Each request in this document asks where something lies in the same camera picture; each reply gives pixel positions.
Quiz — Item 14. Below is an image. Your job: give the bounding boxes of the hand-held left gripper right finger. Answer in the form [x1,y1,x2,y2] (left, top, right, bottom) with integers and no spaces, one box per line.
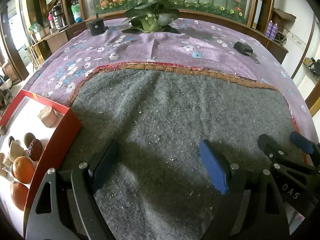
[199,139,292,240]

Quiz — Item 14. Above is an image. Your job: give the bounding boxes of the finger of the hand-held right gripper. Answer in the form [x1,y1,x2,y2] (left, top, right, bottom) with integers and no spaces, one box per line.
[290,131,320,155]
[257,134,320,178]

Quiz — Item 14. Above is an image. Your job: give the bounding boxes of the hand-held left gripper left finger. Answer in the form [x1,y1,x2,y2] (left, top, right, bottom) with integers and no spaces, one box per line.
[24,139,119,240]

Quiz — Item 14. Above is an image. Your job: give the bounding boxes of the red box with white inside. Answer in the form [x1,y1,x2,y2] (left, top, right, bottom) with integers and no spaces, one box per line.
[0,89,83,230]

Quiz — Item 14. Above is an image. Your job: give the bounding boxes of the dark brown mooncake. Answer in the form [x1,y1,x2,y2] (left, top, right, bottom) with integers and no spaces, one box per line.
[27,139,43,162]

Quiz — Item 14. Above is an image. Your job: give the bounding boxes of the tan round pressed block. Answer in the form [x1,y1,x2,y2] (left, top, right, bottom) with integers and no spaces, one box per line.
[37,106,57,128]

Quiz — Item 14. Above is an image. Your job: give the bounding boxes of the orange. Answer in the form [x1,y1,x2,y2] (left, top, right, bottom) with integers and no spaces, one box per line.
[10,181,29,212]
[12,156,35,184]

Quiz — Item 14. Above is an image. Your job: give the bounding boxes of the beige wedge block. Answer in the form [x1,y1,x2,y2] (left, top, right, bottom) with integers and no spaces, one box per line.
[8,140,25,163]

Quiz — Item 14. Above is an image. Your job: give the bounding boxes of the grey felt blanket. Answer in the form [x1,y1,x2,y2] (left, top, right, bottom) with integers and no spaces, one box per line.
[60,61,308,240]

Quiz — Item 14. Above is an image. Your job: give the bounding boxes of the wooden corner shelf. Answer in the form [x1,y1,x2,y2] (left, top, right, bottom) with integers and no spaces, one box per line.
[265,7,297,64]

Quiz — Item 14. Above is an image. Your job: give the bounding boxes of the purple floral tablecloth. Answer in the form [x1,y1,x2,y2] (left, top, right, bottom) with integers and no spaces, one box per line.
[25,17,314,140]

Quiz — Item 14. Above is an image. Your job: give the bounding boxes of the wooden sideboard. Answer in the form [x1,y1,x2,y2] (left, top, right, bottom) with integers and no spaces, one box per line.
[31,22,88,60]

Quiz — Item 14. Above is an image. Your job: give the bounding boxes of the black cylinder device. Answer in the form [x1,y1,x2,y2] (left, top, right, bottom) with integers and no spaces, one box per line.
[86,12,105,36]

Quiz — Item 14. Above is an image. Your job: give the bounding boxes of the green plastic bag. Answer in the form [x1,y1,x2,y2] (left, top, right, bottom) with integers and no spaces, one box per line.
[29,22,44,33]

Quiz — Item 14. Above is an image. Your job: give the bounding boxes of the bok choy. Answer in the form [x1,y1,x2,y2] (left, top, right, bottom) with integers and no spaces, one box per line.
[122,0,180,33]

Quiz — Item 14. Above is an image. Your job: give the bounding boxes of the black and silver thermos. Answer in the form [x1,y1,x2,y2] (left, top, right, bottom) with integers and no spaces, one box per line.
[51,5,65,28]

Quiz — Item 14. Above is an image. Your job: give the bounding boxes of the green plastic bottle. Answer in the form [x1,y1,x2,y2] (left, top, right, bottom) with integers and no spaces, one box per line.
[71,0,82,23]

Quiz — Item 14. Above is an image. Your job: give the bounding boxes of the small black device with strap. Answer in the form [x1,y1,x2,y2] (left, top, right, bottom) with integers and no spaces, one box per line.
[234,41,260,64]

